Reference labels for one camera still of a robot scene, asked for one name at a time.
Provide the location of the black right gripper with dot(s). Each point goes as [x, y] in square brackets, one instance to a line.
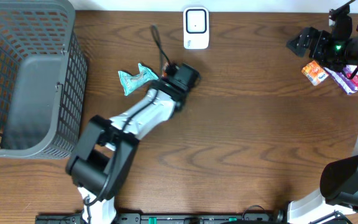
[322, 37]

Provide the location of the orange tissue packet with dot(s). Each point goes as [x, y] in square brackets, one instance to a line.
[314, 73]

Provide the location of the purple pad package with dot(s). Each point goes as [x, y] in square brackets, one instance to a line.
[349, 86]

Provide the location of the red orange snack wrapper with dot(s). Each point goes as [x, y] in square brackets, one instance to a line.
[168, 69]

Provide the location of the teal wipes packet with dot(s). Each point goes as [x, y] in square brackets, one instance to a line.
[132, 82]

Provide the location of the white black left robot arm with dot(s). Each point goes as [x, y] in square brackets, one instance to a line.
[102, 158]

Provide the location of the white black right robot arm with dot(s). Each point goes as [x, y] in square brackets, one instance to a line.
[337, 194]

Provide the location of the white barcode scanner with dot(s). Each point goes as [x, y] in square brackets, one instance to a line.
[196, 28]

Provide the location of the grey plastic basket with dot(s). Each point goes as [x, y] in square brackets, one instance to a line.
[42, 80]

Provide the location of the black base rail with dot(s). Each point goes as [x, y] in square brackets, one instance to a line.
[135, 218]

